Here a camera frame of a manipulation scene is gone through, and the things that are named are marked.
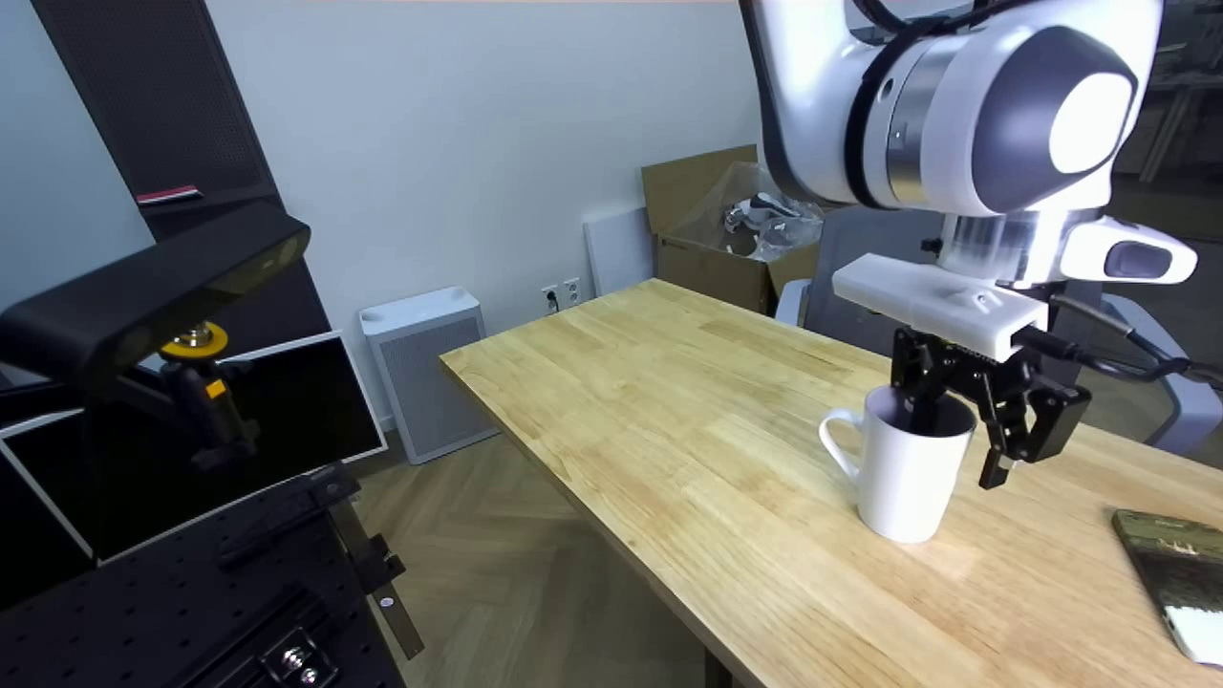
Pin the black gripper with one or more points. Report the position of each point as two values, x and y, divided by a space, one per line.
1027 418

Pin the white ceramic mug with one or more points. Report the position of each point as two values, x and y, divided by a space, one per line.
903 484

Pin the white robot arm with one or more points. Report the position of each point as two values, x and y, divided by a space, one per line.
1002 120

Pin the dark glossy tablet on table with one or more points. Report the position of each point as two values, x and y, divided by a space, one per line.
1180 568

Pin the clear plastic wrap bundle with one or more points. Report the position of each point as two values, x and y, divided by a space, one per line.
766 227

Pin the brown cardboard box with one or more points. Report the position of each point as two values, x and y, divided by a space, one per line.
686 210

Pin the white flat board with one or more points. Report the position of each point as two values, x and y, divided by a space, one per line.
616 251

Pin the white air purifier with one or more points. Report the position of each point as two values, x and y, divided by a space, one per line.
407 338

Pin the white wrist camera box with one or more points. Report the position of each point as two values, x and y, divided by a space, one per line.
941 305

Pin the wall power outlet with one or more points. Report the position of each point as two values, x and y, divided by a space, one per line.
562 292

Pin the black metal clamp bracket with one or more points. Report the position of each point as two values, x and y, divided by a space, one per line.
369 556

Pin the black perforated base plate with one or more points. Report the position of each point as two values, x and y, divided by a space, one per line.
259 594

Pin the yellow black camera mount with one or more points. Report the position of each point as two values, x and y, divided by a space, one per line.
203 394

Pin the black stereo camera bar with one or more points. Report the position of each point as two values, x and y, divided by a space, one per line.
115 316

